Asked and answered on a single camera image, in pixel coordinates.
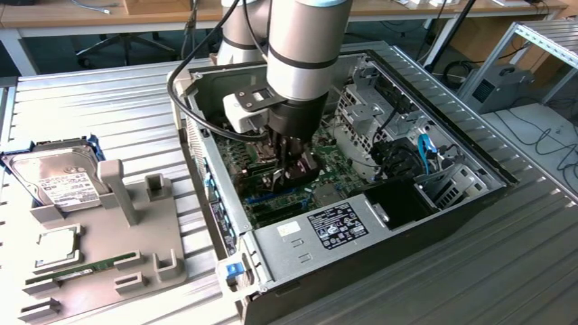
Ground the black floor cable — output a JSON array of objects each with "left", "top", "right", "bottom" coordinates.
[{"left": 493, "top": 108, "right": 578, "bottom": 173}]

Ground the black expansion slot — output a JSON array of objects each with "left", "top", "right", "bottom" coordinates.
[{"left": 250, "top": 202, "right": 304, "bottom": 221}]

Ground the black power wire bundle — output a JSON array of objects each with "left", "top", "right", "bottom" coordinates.
[{"left": 372, "top": 140, "right": 425, "bottom": 180}]

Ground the grey cable with plug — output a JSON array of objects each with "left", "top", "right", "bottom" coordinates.
[{"left": 70, "top": 0, "right": 121, "bottom": 15}]

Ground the grey parts rack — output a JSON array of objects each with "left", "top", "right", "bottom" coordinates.
[{"left": 17, "top": 158, "right": 188, "bottom": 322}]

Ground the grey control box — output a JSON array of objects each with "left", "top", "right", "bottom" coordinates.
[{"left": 468, "top": 64, "right": 536, "bottom": 114}]

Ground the open black PC case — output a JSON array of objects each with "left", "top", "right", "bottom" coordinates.
[{"left": 165, "top": 49, "right": 520, "bottom": 325}]

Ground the black office chair base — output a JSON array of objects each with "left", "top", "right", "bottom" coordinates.
[{"left": 73, "top": 32, "right": 177, "bottom": 67}]

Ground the green motherboard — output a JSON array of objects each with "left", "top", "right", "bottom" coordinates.
[{"left": 213, "top": 127, "right": 375, "bottom": 228}]

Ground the brown box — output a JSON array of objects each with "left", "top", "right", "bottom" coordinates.
[{"left": 124, "top": 0, "right": 193, "bottom": 16}]

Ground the black coiled cable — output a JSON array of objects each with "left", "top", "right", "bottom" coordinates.
[{"left": 444, "top": 60, "right": 473, "bottom": 84}]

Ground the green RAM stick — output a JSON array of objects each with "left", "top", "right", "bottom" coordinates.
[{"left": 24, "top": 251, "right": 136, "bottom": 285}]

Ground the silver chipset heatsink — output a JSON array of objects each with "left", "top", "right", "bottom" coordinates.
[{"left": 313, "top": 185, "right": 344, "bottom": 207}]

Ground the grey wire bundle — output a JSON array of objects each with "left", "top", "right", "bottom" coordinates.
[{"left": 417, "top": 164, "right": 456, "bottom": 190}]

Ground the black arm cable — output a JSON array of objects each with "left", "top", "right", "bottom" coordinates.
[{"left": 165, "top": 0, "right": 272, "bottom": 142}]

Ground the grey power supply unit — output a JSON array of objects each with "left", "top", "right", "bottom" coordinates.
[{"left": 252, "top": 194, "right": 393, "bottom": 282}]

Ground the CPU socket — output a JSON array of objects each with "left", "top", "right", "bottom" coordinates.
[{"left": 245, "top": 139, "right": 274, "bottom": 162}]

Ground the metal disk bay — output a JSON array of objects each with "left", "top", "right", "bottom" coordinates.
[{"left": 331, "top": 83, "right": 433, "bottom": 183}]

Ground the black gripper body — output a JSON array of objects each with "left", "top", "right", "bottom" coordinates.
[{"left": 269, "top": 93, "right": 329, "bottom": 143}]

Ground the aluminium slat frame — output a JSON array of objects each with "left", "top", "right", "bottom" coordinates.
[{"left": 455, "top": 19, "right": 578, "bottom": 106}]

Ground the black stand pole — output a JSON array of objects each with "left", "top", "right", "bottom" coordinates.
[{"left": 421, "top": 0, "right": 477, "bottom": 67}]

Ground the blue wire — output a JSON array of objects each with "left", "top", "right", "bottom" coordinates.
[{"left": 417, "top": 133, "right": 436, "bottom": 175}]

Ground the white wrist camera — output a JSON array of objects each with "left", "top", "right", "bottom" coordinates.
[{"left": 221, "top": 85, "right": 288, "bottom": 133}]

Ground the blue expansion slot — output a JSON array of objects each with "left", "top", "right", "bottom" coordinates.
[{"left": 244, "top": 194, "right": 289, "bottom": 205}]

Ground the silver CPU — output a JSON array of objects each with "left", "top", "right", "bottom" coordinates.
[{"left": 34, "top": 230, "right": 77, "bottom": 268}]

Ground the silver hard disk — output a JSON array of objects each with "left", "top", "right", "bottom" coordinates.
[{"left": 0, "top": 147, "right": 102, "bottom": 213}]

